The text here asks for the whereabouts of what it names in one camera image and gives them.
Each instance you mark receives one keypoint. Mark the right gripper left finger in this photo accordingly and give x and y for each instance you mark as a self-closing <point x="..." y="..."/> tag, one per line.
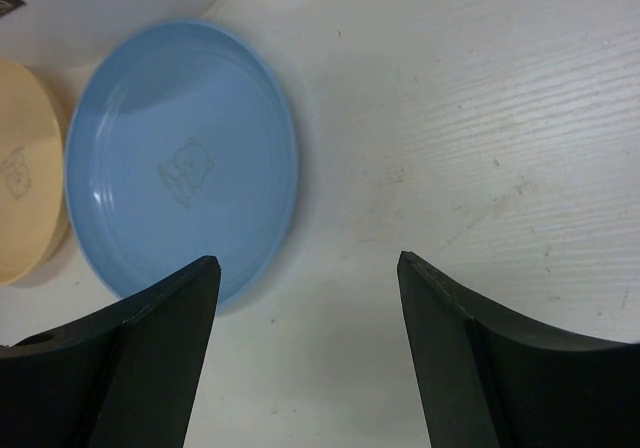
<point x="123" y="376"/>

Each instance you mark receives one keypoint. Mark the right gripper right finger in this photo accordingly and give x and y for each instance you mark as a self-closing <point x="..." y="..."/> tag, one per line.
<point x="489" y="376"/>

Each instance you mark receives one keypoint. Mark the yellow plate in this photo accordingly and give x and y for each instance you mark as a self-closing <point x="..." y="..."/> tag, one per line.
<point x="34" y="216"/>

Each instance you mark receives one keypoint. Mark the blue plate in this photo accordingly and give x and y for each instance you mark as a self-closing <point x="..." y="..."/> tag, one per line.
<point x="182" y="144"/>

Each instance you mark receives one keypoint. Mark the white plastic bin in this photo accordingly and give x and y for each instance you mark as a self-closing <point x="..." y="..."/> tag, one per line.
<point x="66" y="33"/>

